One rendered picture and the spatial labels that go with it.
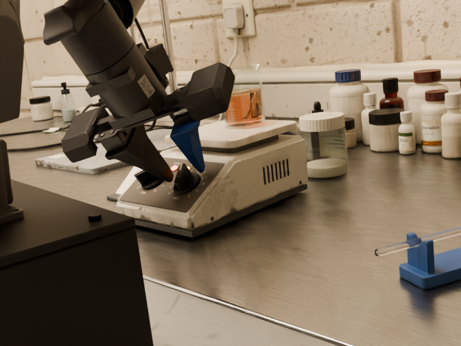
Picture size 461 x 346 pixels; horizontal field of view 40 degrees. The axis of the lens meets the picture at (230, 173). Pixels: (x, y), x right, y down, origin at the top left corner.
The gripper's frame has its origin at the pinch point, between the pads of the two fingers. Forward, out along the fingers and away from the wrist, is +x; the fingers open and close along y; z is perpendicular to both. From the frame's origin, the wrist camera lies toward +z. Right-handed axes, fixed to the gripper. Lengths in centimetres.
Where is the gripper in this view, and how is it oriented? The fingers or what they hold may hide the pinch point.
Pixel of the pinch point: (171, 151)
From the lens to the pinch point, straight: 66.9
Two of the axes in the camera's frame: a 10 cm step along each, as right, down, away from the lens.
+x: 4.4, 7.2, 5.4
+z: 1.3, -6.5, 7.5
